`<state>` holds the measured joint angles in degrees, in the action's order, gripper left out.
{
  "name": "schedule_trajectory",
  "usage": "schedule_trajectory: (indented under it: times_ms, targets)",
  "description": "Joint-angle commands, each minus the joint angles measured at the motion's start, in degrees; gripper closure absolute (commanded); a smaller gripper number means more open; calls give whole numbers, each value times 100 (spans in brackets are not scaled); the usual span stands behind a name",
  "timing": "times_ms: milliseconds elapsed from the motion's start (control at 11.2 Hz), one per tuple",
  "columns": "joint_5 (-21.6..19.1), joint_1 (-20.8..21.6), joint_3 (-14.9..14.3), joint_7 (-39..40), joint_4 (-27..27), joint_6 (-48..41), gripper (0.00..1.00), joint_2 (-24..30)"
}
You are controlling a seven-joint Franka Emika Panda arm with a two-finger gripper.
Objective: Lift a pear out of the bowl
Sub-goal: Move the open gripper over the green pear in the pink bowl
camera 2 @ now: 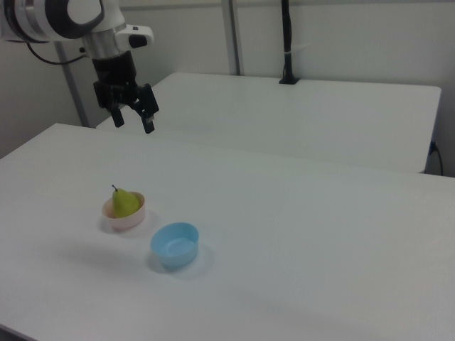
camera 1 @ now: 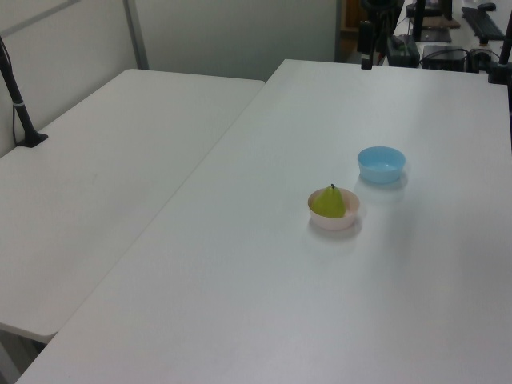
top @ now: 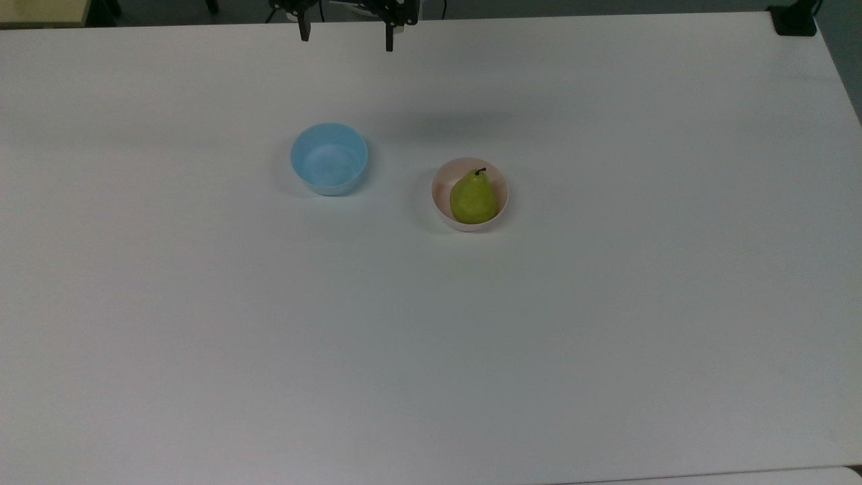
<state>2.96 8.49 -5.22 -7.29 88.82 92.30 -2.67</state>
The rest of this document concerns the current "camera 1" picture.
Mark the black monitor stand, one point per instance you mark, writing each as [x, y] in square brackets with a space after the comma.
[430, 34]

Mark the wooden cabinet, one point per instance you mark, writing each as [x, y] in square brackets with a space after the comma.
[349, 18]

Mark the pink plastic bowl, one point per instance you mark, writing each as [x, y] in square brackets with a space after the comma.
[340, 222]

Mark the black camera stand pole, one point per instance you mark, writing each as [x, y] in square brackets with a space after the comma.
[18, 100]

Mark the black keyboard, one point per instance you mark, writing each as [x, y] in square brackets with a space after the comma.
[485, 23]

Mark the black electronics box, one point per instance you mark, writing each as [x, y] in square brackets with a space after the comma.
[442, 56]

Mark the black computer mouse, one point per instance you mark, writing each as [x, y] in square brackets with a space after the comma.
[486, 6]

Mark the green and black device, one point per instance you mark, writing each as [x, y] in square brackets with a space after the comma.
[402, 50]

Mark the blue plastic bowl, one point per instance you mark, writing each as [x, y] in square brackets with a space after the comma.
[381, 166]

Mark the black clamp camera stand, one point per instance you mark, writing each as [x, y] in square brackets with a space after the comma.
[502, 68]

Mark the grey partition post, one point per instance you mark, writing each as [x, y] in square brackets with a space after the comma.
[136, 34]

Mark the grey motor device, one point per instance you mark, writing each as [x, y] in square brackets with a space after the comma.
[478, 56]

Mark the green pear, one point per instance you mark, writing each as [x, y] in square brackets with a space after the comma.
[330, 204]

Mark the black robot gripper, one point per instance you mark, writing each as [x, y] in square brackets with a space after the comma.
[380, 4]

